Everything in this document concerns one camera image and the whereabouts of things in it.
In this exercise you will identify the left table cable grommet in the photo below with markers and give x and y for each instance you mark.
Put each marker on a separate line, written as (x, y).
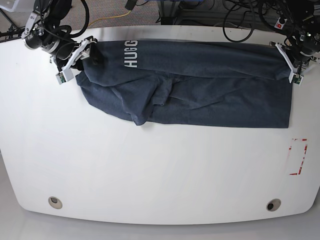
(55, 203)

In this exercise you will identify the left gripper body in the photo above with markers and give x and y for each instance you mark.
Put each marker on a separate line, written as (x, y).
(308, 61)

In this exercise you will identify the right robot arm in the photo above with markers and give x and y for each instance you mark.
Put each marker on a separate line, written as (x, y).
(44, 30)

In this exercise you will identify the white power strip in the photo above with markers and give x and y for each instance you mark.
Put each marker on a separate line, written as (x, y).
(280, 23)

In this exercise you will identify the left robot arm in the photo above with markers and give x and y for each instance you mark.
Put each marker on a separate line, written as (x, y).
(294, 19)

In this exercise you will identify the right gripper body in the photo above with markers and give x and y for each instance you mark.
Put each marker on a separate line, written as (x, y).
(72, 54)

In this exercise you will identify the red tape rectangle marking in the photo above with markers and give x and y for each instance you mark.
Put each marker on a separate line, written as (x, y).
(296, 156)

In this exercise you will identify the blue T-shirt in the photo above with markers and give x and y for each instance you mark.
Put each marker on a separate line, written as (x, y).
(220, 84)

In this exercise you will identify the right table cable grommet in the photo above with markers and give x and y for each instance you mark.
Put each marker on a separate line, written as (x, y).
(273, 205)

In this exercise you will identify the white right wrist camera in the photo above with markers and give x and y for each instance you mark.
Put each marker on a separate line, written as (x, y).
(64, 76)

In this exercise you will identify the table cable grommet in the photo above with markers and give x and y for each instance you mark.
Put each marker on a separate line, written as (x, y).
(55, 203)
(273, 205)

